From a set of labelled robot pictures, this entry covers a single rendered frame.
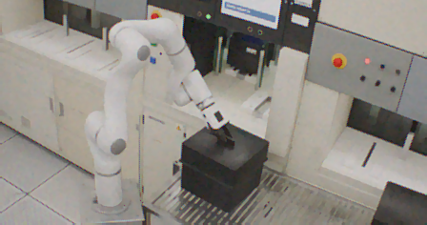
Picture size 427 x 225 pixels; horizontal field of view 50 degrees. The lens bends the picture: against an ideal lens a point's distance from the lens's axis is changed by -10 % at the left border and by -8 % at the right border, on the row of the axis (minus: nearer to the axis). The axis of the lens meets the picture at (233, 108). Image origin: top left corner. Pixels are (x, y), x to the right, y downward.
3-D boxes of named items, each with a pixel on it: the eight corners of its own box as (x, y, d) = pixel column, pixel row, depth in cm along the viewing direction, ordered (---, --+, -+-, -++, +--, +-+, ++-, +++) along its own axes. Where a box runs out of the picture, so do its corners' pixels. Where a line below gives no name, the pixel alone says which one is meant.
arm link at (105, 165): (102, 180, 196) (99, 132, 184) (83, 155, 208) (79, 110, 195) (126, 171, 204) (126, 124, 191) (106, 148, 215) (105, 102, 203)
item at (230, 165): (177, 161, 220) (179, 137, 213) (215, 133, 242) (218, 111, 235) (233, 191, 207) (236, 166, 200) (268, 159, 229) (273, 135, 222)
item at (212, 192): (213, 160, 248) (216, 132, 240) (260, 184, 237) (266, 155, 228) (178, 186, 228) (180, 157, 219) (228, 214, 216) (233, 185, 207)
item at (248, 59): (222, 68, 304) (229, 20, 288) (238, 57, 320) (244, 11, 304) (258, 81, 296) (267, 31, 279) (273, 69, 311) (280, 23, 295)
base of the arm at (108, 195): (90, 215, 203) (87, 183, 193) (88, 187, 218) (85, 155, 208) (132, 213, 208) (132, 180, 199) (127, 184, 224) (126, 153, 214)
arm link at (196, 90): (193, 106, 213) (213, 94, 213) (178, 79, 212) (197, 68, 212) (193, 106, 221) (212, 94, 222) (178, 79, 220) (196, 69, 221)
